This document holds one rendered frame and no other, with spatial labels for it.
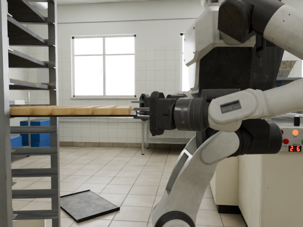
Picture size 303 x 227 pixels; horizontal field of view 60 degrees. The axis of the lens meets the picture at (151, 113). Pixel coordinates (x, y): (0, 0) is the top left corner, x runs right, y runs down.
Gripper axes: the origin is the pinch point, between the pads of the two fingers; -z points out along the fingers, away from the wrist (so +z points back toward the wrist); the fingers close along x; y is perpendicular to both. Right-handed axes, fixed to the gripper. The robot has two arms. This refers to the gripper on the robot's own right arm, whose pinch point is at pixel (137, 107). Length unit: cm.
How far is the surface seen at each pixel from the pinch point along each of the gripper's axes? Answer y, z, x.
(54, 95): -14.9, -32.0, 5.2
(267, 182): 21, 79, -45
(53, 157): -15.5, -32.8, -21.3
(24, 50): -513, 74, 109
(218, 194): -40, 116, -78
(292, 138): 32, 85, -18
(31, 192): -20, -40, -36
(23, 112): 18, -52, 0
